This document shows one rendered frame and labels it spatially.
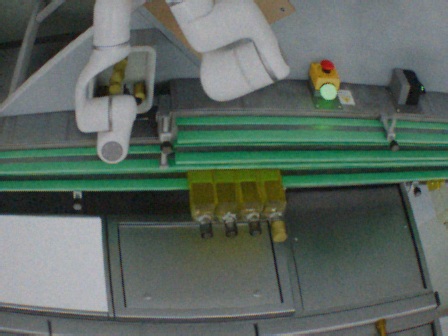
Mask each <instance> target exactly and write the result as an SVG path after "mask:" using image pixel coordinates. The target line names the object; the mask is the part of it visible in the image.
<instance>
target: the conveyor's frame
mask: <svg viewBox="0 0 448 336"><path fill-rule="evenodd" d="M337 94H338V97H339V99H340V101H341V104H342V107H343V110H326V109H315V106H314V103H313V100H312V97H311V94H310V92H309V88H308V85H307V83H306V81H298V80H280V81H276V82H274V83H272V84H270V85H266V86H264V87H262V88H259V89H257V90H256V91H252V92H250V93H247V94H245V95H243V96H240V97H238V98H236V99H230V100H225V101H219V100H215V99H211V98H210V97H209V96H208V95H207V93H206V92H205V91H204V89H203V87H202V84H201V82H200V79H172V80H169V94H168V95H170V96H171V110H172V116H171V133H172V118H173V116H187V118H188V116H199V115H203V117H204V115H220V114H228V115H248V117H249V115H278V117H279V115H292V117H293V116H299V115H318V116H340V117H359V118H376V119H378V117H379V116H377V113H379V114H380V113H387V114H388V118H390V119H393V118H396V119H406V120H409V121H410V120H421V121H435V122H448V94H445V93H442V92H427V91H426V94H422V95H420V98H419V103H420V105H421V107H422V109H423V112H424V113H425V115H417V114H403V113H397V112H396V110H395V109H394V106H393V103H392V101H391V98H390V97H389V95H388V92H387V89H386V87H379V86H368V85H356V84H344V83H340V86H339V88H338V93H337ZM157 111H158V106H151V109H149V110H148V119H147V120H134V123H133V126H132V131H131V135H130V141H129V144H139V143H141V146H142V143H162V142H160V139H159V138H158V137H159V133H158V132H157V128H158V122H156V112H157ZM97 139H98V131H95V132H91V133H86V132H83V131H81V130H80V129H78V126H77V124H76V114H75V111H64V112H58V113H45V114H31V115H18V116H6V117H0V149H17V151H18V149H28V150H29V149H34V148H40V147H76V146H85V145H87V148H88V145H97Z"/></svg>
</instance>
